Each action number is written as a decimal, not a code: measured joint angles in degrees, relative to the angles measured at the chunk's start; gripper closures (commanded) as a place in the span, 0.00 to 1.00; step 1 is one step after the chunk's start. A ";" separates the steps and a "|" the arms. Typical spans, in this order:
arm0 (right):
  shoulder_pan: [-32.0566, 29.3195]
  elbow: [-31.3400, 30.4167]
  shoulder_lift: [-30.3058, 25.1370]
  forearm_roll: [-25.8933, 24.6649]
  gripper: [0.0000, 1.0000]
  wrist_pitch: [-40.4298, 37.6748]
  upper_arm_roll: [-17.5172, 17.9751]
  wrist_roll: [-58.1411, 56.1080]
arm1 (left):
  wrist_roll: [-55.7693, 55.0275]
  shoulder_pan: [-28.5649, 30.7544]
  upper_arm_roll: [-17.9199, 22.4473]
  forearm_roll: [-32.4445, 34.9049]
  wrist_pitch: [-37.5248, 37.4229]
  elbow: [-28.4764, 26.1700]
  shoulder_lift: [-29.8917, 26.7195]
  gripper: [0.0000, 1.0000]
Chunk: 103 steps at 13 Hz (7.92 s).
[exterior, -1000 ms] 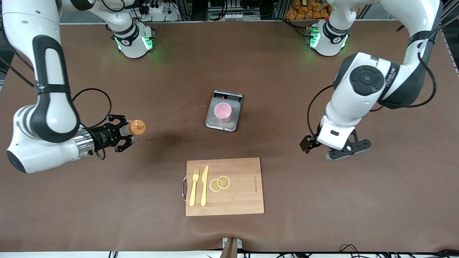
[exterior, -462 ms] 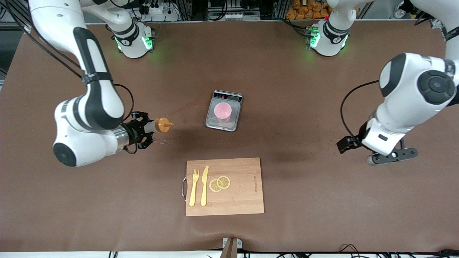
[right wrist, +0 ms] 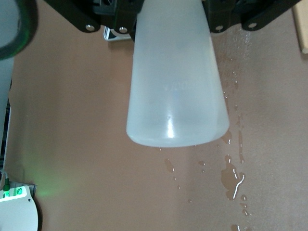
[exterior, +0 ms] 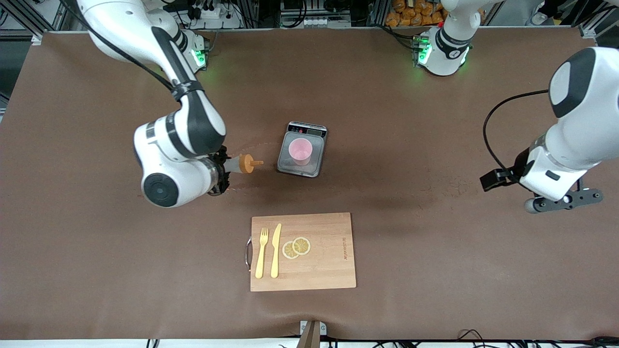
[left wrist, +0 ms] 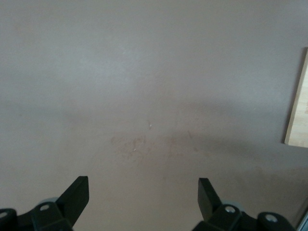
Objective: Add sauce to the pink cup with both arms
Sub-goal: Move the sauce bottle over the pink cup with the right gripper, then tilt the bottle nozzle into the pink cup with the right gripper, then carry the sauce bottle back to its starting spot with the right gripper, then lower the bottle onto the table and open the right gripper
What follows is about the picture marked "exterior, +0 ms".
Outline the squeeze bottle orange cap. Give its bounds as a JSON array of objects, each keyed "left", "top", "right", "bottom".
[{"left": 223, "top": 153, "right": 265, "bottom": 175}]

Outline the pink plastic cup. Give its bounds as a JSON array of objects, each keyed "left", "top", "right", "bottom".
[{"left": 288, "top": 138, "right": 313, "bottom": 166}]

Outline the steel kitchen scale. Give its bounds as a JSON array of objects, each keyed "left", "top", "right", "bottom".
[{"left": 277, "top": 121, "right": 328, "bottom": 178}]

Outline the yellow plastic fork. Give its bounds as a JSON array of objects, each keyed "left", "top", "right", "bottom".
[{"left": 255, "top": 228, "right": 269, "bottom": 279}]

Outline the yellow plastic knife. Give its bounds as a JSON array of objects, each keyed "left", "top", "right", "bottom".
[{"left": 270, "top": 223, "right": 282, "bottom": 279}]

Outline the brown table cover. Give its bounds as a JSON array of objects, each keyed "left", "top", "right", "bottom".
[{"left": 0, "top": 27, "right": 619, "bottom": 341}]

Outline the wooden cutting board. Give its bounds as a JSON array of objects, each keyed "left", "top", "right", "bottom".
[{"left": 245, "top": 212, "right": 357, "bottom": 292}]

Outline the white power strip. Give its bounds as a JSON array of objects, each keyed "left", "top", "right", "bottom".
[
  {"left": 186, "top": 0, "right": 242, "bottom": 29},
  {"left": 285, "top": 16, "right": 334, "bottom": 28}
]

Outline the pile of orange packets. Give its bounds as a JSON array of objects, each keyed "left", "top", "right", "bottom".
[{"left": 385, "top": 0, "right": 448, "bottom": 28}]

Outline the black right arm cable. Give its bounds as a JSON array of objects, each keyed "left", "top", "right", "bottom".
[{"left": 58, "top": 0, "right": 176, "bottom": 93}]

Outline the aluminium frame profile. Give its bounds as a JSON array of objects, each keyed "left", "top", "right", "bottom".
[
  {"left": 578, "top": 19, "right": 619, "bottom": 46},
  {"left": 0, "top": 0, "right": 63, "bottom": 46}
]

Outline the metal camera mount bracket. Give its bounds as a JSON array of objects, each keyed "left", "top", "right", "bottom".
[{"left": 296, "top": 320, "right": 327, "bottom": 348}]

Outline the thick black cable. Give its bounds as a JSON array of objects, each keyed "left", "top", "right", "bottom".
[{"left": 571, "top": 336, "right": 619, "bottom": 348}]

